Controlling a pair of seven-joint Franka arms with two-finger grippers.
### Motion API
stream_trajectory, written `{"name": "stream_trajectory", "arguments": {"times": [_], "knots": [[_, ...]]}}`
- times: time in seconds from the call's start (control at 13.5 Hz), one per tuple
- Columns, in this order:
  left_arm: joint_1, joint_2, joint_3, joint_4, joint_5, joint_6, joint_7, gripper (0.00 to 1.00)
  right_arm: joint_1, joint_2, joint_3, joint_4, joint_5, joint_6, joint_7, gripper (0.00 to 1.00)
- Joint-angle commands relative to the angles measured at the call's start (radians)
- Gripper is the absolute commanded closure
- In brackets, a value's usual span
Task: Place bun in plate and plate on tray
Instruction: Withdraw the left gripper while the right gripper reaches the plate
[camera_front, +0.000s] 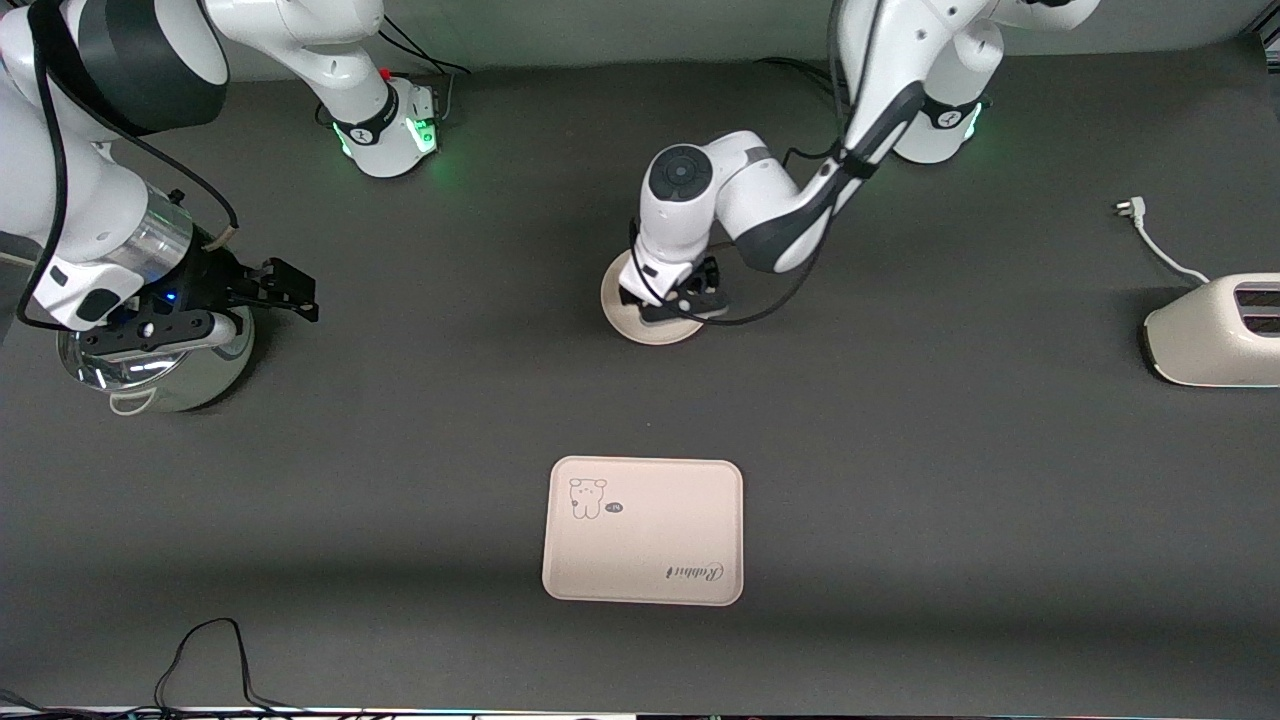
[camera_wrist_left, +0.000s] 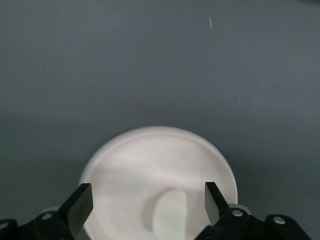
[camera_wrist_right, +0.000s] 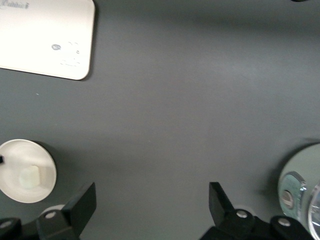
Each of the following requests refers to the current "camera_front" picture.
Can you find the beige rectangular tray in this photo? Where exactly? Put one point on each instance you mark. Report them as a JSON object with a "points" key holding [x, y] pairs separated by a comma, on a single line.
{"points": [[650, 540]]}

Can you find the pot with glass lid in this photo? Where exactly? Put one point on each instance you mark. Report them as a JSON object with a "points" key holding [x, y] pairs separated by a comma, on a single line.
{"points": [[180, 385]]}

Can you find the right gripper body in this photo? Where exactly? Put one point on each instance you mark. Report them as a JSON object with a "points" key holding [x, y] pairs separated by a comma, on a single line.
{"points": [[212, 277]]}

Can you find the cream toaster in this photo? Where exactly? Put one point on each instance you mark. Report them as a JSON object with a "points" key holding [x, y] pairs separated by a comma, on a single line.
{"points": [[1210, 335]]}

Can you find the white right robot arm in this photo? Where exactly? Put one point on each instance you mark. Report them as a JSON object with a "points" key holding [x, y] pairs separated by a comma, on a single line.
{"points": [[90, 200]]}

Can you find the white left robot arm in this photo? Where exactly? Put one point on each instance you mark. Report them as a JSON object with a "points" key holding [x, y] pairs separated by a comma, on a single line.
{"points": [[740, 190]]}

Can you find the round beige plate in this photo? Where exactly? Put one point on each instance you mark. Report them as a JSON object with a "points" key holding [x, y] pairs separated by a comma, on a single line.
{"points": [[625, 320]]}

